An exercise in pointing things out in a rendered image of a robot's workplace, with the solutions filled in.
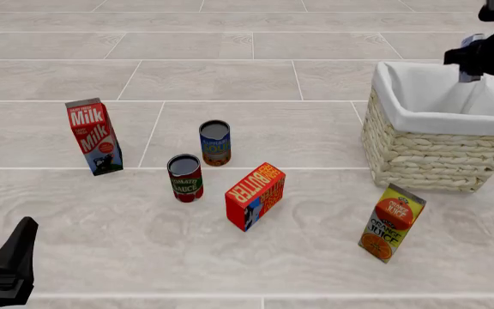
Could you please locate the red milk carton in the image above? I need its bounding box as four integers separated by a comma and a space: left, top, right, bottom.
64, 97, 125, 178

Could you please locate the red tomato sauce can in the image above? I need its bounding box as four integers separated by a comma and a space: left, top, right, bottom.
166, 153, 205, 204

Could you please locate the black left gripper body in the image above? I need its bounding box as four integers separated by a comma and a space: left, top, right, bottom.
0, 276, 34, 307

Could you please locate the yellow orange juice carton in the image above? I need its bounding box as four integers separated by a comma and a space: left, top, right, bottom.
357, 183, 428, 265

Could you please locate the wicker basket with white liner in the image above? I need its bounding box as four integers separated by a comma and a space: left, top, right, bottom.
360, 60, 494, 195

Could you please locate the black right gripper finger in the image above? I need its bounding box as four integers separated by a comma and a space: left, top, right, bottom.
443, 40, 494, 76

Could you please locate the blue white cream cheese box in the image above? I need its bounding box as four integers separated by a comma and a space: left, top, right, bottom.
458, 33, 487, 85

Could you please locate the blue alphabet soup can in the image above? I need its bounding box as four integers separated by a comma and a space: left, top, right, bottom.
198, 118, 232, 167

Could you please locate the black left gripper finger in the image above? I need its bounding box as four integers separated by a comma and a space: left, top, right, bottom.
0, 216, 39, 282

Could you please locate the red yellow butter box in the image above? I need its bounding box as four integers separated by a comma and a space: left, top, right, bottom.
224, 161, 287, 233

